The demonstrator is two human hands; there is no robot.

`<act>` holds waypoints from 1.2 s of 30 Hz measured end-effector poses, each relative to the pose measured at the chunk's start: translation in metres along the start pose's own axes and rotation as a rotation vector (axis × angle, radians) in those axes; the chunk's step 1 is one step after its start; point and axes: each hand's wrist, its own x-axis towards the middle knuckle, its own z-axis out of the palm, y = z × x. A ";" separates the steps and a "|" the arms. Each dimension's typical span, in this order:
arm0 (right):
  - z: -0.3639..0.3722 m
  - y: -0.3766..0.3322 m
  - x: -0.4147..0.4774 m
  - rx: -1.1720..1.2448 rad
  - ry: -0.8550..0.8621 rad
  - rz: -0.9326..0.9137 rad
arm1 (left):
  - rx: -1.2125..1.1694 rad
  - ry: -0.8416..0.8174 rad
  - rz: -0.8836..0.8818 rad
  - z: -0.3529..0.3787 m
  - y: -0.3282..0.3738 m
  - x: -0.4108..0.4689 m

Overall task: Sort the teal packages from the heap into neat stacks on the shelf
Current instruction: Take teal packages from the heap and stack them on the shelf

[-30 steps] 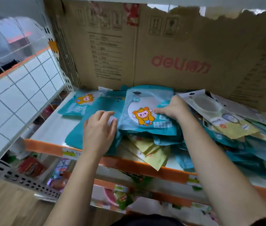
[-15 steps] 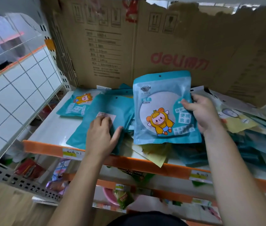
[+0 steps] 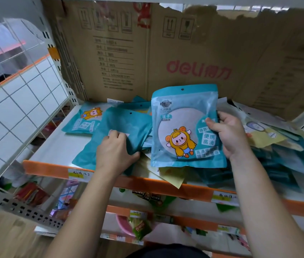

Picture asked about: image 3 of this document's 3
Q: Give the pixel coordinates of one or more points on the person's right hand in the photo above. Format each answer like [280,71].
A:
[232,137]

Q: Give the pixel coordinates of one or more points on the person's left hand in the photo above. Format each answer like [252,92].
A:
[114,155]

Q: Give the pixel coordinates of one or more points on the yellow hand mirror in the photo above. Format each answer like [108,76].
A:
[265,137]

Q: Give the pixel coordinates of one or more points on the cream packaged hand mirror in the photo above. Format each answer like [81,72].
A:
[259,115]

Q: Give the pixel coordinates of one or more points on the messy pile of teal packets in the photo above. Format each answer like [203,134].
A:
[79,126]

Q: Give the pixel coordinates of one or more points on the teal packet round mirror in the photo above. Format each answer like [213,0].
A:
[184,104]

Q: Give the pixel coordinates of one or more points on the person's left forearm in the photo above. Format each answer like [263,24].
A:
[82,220]

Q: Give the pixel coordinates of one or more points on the person's right forearm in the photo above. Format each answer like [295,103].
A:
[267,212]

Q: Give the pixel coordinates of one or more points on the person's black shirt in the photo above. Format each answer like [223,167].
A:
[168,252]

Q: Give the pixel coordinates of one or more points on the yellow white price label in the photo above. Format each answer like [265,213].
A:
[225,198]
[79,175]

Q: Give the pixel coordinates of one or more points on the brown snack packet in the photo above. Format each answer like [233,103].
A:
[152,197]

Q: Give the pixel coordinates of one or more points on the colourful printed pack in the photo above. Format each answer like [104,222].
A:
[65,197]

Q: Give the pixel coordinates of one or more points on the pink plastic bowl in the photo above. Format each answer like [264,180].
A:
[122,225]

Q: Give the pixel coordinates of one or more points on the green snack packet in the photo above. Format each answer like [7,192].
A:
[226,207]
[139,229]

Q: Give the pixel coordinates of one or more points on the red snack packet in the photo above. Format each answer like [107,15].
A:
[30,194]

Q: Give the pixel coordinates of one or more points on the brown cardboard sheet red print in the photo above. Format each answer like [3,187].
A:
[208,45]

